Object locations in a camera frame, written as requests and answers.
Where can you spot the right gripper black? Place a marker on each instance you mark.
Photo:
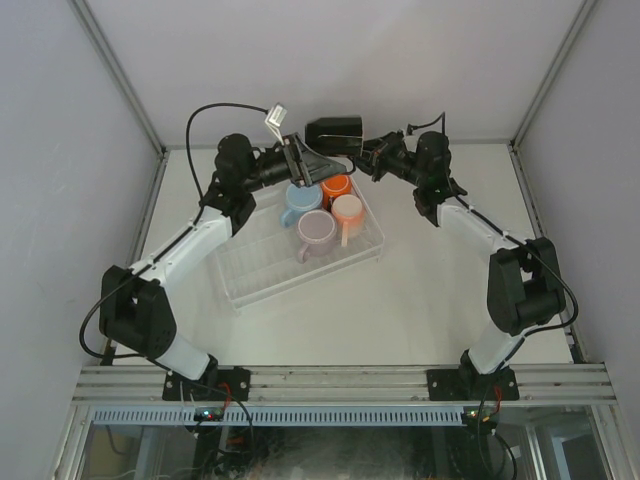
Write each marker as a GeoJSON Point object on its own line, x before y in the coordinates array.
{"type": "Point", "coordinates": [377, 160]}

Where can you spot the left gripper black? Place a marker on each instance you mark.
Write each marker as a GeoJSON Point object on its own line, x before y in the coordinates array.
{"type": "Point", "coordinates": [298, 163]}

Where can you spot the light blue mug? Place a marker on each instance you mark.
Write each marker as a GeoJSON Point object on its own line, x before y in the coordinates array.
{"type": "Point", "coordinates": [298, 201]}

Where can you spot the orange mug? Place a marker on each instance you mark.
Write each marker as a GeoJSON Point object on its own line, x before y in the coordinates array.
{"type": "Point", "coordinates": [333, 188]}

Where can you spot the black mug cream inside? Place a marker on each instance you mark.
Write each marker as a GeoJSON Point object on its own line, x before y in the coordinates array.
{"type": "Point", "coordinates": [340, 136]}

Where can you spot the pink mug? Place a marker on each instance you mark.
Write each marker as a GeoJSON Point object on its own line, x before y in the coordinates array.
{"type": "Point", "coordinates": [349, 213]}

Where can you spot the lilac mug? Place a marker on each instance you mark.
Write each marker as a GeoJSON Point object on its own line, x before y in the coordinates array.
{"type": "Point", "coordinates": [317, 231]}

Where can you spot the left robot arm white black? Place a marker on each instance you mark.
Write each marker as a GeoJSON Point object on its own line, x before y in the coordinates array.
{"type": "Point", "coordinates": [136, 309]}

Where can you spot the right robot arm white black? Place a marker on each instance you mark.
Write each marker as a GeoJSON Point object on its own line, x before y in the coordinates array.
{"type": "Point", "coordinates": [525, 289]}

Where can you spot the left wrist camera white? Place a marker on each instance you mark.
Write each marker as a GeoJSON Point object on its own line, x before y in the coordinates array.
{"type": "Point", "coordinates": [274, 119]}

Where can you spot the white wire dish rack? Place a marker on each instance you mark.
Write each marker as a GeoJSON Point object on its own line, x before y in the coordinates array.
{"type": "Point", "coordinates": [261, 260]}

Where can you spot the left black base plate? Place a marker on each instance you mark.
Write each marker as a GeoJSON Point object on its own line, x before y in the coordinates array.
{"type": "Point", "coordinates": [210, 384]}

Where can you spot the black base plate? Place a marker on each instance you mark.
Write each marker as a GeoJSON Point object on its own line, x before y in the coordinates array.
{"type": "Point", "coordinates": [210, 384]}
{"type": "Point", "coordinates": [458, 385]}

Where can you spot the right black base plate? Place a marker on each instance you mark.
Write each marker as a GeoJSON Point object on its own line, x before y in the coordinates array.
{"type": "Point", "coordinates": [458, 385]}

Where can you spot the blue slotted cable duct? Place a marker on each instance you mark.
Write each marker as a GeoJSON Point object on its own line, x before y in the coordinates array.
{"type": "Point", "coordinates": [278, 416]}

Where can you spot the aluminium front frame rail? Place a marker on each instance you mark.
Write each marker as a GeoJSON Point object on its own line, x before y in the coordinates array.
{"type": "Point", "coordinates": [524, 385]}

